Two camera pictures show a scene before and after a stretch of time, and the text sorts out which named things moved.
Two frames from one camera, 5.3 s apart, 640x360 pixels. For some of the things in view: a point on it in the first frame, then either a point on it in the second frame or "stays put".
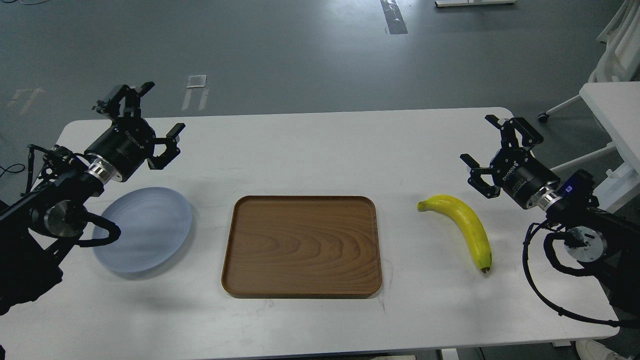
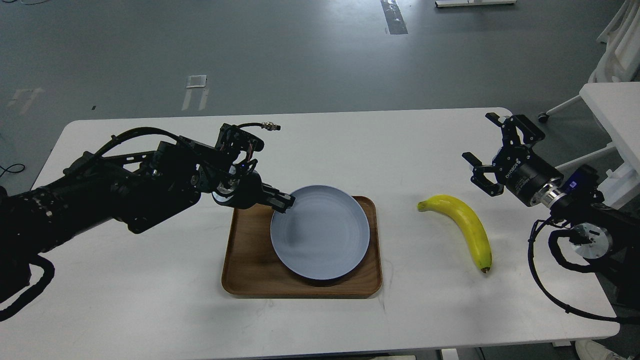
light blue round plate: x=155 y=223 → x=324 y=235
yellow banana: x=470 y=223 stays put
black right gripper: x=516 y=171 stays put
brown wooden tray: x=303 y=247 stays put
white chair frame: x=620 y=61 stays put
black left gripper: x=127 y=143 → x=245 y=191
